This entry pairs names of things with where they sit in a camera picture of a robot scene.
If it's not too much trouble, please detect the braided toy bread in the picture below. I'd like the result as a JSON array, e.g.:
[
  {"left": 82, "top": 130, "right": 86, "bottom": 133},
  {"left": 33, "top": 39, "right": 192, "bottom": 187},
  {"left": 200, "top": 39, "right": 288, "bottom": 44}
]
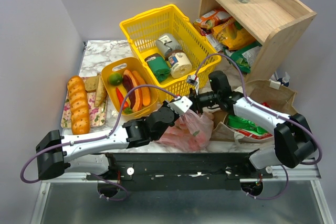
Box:
[{"left": 132, "top": 71, "right": 151, "bottom": 106}]

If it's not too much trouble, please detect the brown burlap tote bag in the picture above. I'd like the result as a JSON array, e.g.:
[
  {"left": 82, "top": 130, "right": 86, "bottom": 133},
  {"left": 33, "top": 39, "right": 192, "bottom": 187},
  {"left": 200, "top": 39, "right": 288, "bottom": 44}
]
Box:
[{"left": 210, "top": 80, "right": 297, "bottom": 144}]

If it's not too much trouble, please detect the pink plastic grocery bag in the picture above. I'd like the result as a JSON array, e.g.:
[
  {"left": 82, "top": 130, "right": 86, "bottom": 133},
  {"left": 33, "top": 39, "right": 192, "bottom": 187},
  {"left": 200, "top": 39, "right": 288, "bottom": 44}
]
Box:
[{"left": 158, "top": 110, "right": 214, "bottom": 152}]

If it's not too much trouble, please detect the red snack bag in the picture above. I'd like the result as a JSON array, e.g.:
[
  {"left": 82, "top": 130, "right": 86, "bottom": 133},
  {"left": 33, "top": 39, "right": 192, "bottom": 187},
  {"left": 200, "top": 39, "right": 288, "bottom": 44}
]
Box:
[{"left": 234, "top": 129, "right": 272, "bottom": 140}]

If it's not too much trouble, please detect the green Chuba chips bag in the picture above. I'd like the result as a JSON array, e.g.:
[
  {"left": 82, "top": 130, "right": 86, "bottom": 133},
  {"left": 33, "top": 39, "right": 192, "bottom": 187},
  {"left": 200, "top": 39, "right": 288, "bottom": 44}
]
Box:
[{"left": 227, "top": 115, "right": 268, "bottom": 135}]

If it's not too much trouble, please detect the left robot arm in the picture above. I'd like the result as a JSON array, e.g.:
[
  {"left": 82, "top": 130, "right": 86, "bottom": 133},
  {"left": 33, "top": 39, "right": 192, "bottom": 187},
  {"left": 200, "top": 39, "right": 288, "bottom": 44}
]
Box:
[{"left": 36, "top": 98, "right": 191, "bottom": 180}]

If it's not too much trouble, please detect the green snack bag lower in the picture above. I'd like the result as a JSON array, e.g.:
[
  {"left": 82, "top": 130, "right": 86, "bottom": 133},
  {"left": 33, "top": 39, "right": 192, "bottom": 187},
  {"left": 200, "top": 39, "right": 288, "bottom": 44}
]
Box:
[{"left": 223, "top": 41, "right": 262, "bottom": 73}]

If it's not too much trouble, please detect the silver snack packet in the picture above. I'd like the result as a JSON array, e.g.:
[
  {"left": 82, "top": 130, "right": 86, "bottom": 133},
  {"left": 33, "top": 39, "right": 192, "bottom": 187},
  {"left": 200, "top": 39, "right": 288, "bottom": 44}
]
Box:
[{"left": 200, "top": 28, "right": 223, "bottom": 52}]

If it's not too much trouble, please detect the small yellow plastic bin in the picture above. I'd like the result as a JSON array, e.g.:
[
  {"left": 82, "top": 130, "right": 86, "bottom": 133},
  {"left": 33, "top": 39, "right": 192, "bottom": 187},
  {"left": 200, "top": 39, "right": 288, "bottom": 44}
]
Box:
[{"left": 101, "top": 57, "right": 158, "bottom": 120}]

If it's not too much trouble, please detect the yellow snack bag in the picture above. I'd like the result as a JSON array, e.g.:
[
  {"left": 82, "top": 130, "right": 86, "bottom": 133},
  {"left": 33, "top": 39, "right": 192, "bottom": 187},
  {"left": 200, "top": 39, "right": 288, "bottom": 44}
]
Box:
[{"left": 212, "top": 17, "right": 256, "bottom": 51}]

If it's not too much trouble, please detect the toy mango green yellow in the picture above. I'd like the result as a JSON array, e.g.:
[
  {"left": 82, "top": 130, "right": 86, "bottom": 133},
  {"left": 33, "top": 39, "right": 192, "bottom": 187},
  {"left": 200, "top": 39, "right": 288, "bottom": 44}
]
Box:
[{"left": 108, "top": 72, "right": 123, "bottom": 86}]

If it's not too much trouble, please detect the green toilet paper roll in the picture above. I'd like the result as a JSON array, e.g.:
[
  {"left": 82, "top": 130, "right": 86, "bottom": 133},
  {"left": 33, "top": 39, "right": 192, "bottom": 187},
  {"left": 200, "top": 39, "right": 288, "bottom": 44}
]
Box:
[{"left": 145, "top": 53, "right": 170, "bottom": 83}]

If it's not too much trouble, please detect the long toy baguette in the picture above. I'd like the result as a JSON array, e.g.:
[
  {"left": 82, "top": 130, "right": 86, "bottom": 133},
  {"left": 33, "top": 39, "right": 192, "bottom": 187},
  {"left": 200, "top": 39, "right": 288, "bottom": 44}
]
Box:
[{"left": 67, "top": 76, "right": 90, "bottom": 135}]

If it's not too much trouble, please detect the toy bread slice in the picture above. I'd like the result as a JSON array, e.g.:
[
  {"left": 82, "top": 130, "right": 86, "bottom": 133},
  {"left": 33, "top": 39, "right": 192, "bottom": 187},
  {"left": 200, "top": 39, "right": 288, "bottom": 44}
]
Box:
[{"left": 85, "top": 73, "right": 107, "bottom": 108}]

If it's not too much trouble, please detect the orange snack packet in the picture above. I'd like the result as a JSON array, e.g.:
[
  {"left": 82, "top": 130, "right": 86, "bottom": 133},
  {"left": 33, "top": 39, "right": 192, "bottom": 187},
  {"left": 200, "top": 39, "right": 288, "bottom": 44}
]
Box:
[{"left": 193, "top": 8, "right": 232, "bottom": 30}]

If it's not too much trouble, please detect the wooden shelf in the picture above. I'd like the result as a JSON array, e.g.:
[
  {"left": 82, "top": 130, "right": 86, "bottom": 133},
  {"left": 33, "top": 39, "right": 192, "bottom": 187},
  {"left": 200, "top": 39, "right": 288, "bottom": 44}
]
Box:
[{"left": 199, "top": 0, "right": 317, "bottom": 81}]

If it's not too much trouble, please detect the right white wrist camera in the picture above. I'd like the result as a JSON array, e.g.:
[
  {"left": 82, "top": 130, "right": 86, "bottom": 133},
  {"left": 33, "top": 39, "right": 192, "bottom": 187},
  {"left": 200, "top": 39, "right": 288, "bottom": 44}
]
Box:
[{"left": 186, "top": 75, "right": 199, "bottom": 91}]

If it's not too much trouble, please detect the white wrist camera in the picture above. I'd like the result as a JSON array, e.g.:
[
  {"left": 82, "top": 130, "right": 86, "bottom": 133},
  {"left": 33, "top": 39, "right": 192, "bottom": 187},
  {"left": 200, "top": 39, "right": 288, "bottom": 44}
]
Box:
[
  {"left": 186, "top": 75, "right": 199, "bottom": 91},
  {"left": 167, "top": 96, "right": 193, "bottom": 116}
]

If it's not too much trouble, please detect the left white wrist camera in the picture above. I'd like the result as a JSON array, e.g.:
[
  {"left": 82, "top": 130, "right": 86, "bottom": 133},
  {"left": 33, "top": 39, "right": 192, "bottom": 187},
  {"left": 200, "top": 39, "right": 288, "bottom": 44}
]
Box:
[{"left": 167, "top": 96, "right": 193, "bottom": 116}]

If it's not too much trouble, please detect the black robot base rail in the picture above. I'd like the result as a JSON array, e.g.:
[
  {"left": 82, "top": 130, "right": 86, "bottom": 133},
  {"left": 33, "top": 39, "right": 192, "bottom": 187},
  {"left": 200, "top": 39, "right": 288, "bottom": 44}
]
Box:
[{"left": 54, "top": 152, "right": 289, "bottom": 192}]

